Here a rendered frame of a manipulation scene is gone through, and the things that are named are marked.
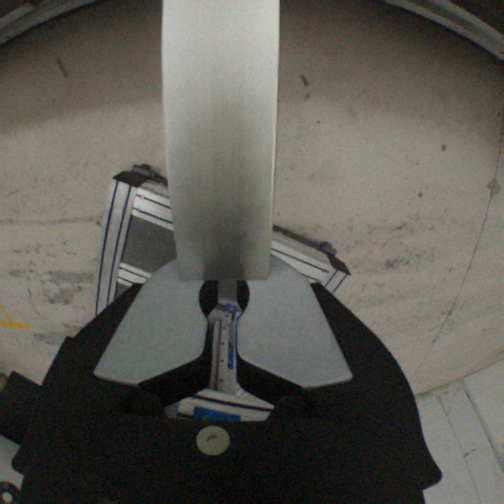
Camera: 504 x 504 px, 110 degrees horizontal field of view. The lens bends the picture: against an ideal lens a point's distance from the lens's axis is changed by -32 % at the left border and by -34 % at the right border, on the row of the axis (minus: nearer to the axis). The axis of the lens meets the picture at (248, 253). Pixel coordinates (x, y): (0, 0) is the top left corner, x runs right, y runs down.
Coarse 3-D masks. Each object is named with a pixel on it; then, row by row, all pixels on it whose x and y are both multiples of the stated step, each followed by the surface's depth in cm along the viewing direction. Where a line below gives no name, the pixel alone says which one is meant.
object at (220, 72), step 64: (192, 0) 4; (256, 0) 4; (192, 64) 5; (256, 64) 5; (192, 128) 6; (256, 128) 6; (192, 192) 7; (256, 192) 7; (192, 256) 8; (256, 256) 8
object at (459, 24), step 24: (48, 0) 37; (72, 0) 40; (96, 0) 48; (384, 0) 48; (408, 0) 43; (24, 24) 40; (432, 24) 55; (456, 24) 44; (0, 48) 50; (480, 48) 55
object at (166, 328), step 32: (160, 288) 8; (192, 288) 8; (128, 320) 7; (160, 320) 7; (192, 320) 7; (128, 352) 6; (160, 352) 6; (192, 352) 6; (128, 384) 5; (160, 384) 6; (192, 384) 6
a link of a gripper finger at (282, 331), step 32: (256, 288) 8; (288, 288) 8; (256, 320) 7; (288, 320) 7; (320, 320) 7; (256, 352) 6; (288, 352) 6; (320, 352) 6; (256, 384) 6; (288, 384) 5; (320, 384) 5
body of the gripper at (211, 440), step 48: (96, 432) 4; (144, 432) 4; (192, 432) 4; (240, 432) 4; (288, 432) 4; (336, 432) 4; (48, 480) 2; (96, 480) 3; (144, 480) 3; (192, 480) 3; (240, 480) 3; (288, 480) 3; (336, 480) 3; (384, 480) 3
